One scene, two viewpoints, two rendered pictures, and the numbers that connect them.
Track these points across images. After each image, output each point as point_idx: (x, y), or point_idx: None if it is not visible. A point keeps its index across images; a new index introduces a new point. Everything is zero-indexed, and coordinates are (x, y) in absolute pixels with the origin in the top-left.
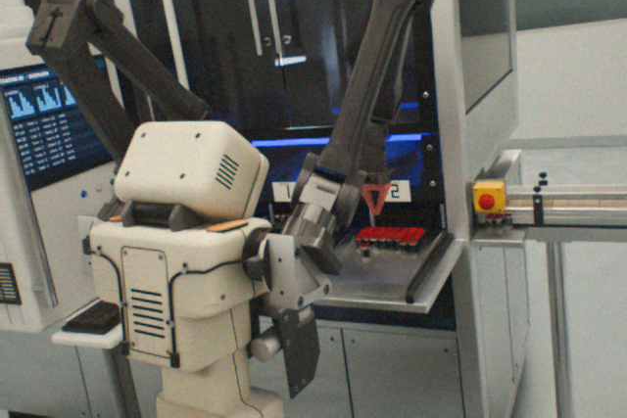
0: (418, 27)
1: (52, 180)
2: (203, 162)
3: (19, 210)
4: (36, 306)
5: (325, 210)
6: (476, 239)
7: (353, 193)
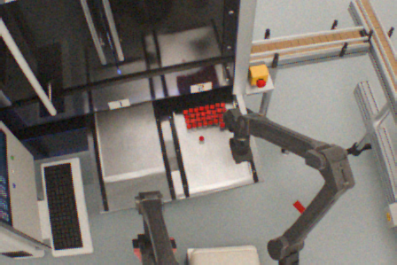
0: (229, 20)
1: (10, 204)
2: None
3: (17, 237)
4: (39, 252)
5: (298, 261)
6: (248, 91)
7: (302, 245)
